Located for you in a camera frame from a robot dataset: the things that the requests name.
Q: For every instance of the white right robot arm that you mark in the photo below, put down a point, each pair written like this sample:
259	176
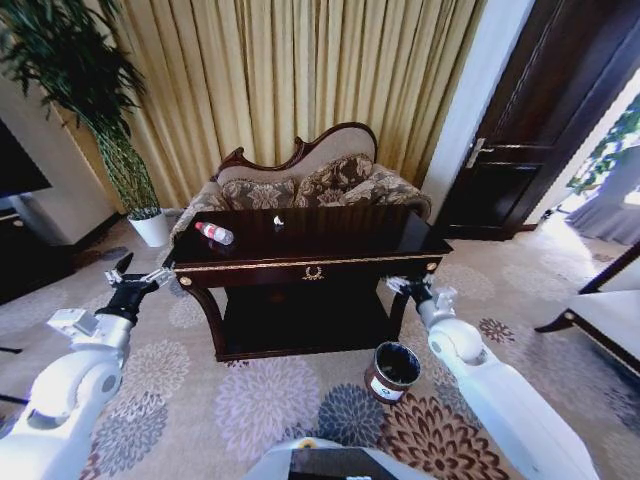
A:
490	380

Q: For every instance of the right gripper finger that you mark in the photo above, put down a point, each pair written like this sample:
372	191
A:
396	285

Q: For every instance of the beige chaise sofa, dark frame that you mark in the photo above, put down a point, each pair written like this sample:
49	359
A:
320	150

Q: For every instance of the dark wooden furniture frame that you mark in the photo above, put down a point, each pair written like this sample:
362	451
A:
612	272

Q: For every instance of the grey sheer window curtain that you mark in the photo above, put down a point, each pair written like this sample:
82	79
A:
607	215

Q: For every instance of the dark wooden console table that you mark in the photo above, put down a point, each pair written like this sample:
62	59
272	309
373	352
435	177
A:
305	240

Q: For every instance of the large floral brown cushion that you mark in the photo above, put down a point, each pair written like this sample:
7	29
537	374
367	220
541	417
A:
335	182

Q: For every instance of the golden pleated curtain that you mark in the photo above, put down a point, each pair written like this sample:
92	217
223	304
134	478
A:
280	70

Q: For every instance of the crumpled white tissue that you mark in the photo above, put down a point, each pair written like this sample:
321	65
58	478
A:
278	220

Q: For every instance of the black television screen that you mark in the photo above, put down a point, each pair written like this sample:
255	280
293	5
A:
20	165

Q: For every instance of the brown round trash bin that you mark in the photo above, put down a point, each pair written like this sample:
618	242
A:
395	372

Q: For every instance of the green foliage outside window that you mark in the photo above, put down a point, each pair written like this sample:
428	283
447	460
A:
607	150

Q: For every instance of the white plant pot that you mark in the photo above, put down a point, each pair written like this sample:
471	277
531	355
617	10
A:
150	227

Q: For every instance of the tall green potted plant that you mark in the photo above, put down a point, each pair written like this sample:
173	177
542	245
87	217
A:
75	65

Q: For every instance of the dark wooden door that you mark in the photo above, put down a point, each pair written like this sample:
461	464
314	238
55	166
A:
520	125

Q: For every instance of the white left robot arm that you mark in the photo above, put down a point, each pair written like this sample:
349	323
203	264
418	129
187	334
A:
55	400

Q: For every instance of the dark television cabinet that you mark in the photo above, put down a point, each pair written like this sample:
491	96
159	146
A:
30	260

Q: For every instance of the small floral brown cushion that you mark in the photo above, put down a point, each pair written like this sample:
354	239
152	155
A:
260	195

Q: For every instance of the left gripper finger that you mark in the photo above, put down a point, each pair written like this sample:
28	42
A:
157	275
120	267

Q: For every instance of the clear plastic water bottle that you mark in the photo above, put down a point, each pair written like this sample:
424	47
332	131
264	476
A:
216	233

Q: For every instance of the white robot front shell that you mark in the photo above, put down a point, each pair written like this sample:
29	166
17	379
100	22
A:
325	460

